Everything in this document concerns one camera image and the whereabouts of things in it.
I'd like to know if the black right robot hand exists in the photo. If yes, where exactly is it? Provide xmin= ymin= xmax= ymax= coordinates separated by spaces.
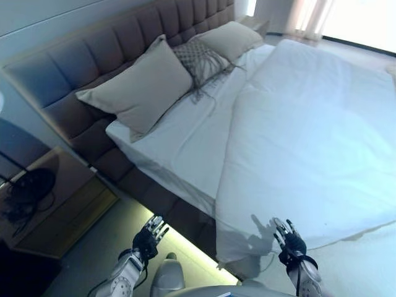
xmin=269 ymin=217 xmax=307 ymax=259

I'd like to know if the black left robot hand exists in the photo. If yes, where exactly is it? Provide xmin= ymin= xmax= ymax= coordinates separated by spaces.
xmin=132 ymin=215 xmax=170 ymax=260

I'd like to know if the white duvet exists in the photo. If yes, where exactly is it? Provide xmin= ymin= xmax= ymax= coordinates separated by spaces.
xmin=215 ymin=38 xmax=396 ymax=270

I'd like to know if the white fitted bed sheet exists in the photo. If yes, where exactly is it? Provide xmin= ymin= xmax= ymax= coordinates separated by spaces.
xmin=105 ymin=43 xmax=276 ymax=214

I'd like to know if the silver left robot leg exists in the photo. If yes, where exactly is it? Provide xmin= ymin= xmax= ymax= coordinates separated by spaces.
xmin=150 ymin=252 xmax=186 ymax=297

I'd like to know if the wooden glass-topped nightstand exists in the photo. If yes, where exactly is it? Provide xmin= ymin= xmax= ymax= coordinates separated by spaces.
xmin=0 ymin=147 xmax=120 ymax=259

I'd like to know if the large beige pillow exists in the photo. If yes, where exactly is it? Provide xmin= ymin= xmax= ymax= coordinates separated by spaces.
xmin=75 ymin=33 xmax=193 ymax=143

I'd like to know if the woven fringed grey cushion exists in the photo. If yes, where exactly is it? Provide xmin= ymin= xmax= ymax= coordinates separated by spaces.
xmin=173 ymin=40 xmax=248 ymax=105

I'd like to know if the small beige pillow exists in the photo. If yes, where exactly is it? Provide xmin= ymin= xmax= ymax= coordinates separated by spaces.
xmin=194 ymin=20 xmax=264 ymax=61

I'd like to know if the small wooden nightstand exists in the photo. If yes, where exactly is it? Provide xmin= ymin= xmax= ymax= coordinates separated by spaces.
xmin=244 ymin=17 xmax=270 ymax=37

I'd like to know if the sheer pale curtain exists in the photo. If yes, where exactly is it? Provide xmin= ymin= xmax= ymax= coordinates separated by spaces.
xmin=290 ymin=0 xmax=335 ymax=41

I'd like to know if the large bright window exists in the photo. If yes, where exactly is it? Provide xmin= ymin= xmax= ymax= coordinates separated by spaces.
xmin=321 ymin=0 xmax=396 ymax=53

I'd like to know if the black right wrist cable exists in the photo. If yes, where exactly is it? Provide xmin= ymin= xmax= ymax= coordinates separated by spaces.
xmin=294 ymin=256 xmax=307 ymax=297

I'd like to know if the black round cabled device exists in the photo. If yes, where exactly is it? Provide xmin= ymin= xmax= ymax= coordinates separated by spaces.
xmin=0 ymin=166 xmax=58 ymax=230

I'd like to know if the brown tufted bed frame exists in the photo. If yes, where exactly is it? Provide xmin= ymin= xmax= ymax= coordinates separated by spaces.
xmin=0 ymin=0 xmax=260 ymax=264

